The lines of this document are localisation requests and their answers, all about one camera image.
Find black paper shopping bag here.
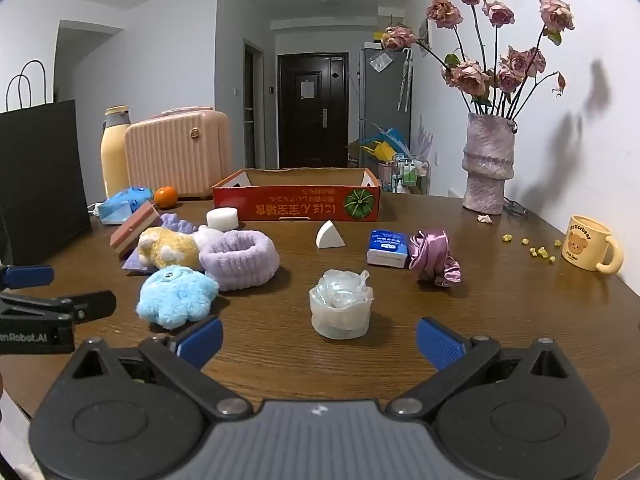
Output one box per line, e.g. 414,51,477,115
0,60,93,267

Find pink satin scrunchie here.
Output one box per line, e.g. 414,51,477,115
409,229,462,288

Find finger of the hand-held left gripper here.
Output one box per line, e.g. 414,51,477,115
0,290,117,324
0,265,55,291

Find red printed cardboard box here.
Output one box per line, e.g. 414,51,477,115
212,167,382,223

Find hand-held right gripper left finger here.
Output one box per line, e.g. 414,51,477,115
70,316,253,420

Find purple textured vase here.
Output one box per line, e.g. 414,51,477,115
462,112,517,215

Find grey interior door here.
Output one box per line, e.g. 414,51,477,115
244,40,264,168

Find dark brown entrance door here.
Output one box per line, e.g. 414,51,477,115
277,52,349,170

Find yellow insulated bottle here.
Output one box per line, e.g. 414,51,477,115
100,105,132,200

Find clear crumpled plastic cap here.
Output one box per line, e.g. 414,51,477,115
308,269,374,340

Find yellow bear mug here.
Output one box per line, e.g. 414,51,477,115
561,216,625,273

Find scattered yellow flower bits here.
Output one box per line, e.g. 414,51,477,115
502,232,563,264

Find blue plastic bag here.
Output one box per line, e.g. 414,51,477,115
367,125,408,153

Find pink layered sponge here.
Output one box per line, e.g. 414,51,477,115
110,201,162,261

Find wire rolling cart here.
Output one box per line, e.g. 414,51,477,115
392,152,432,195

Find white wedge sponge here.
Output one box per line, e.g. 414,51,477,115
316,220,347,250

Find yellow plush toy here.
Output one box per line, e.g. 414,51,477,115
137,225,225,271

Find purple feathery wall decoration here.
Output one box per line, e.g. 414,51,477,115
412,115,434,156

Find pink ribbed suitcase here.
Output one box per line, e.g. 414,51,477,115
124,106,232,200

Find blue tissue pack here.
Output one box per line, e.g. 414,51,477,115
366,230,412,267

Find clear folded umbrella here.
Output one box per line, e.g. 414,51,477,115
397,49,415,112

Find yellow bag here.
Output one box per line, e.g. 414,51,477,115
361,141,396,161

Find grey refrigerator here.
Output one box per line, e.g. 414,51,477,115
360,47,413,156

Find light blue plush toy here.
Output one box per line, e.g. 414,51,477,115
137,265,219,331

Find purple knitted cloth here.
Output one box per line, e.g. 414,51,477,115
122,212,201,273

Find white round sponge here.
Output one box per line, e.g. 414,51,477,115
206,207,239,232

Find purple fluffy headband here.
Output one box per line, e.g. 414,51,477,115
199,230,280,292

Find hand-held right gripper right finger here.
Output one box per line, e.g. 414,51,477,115
387,316,571,418

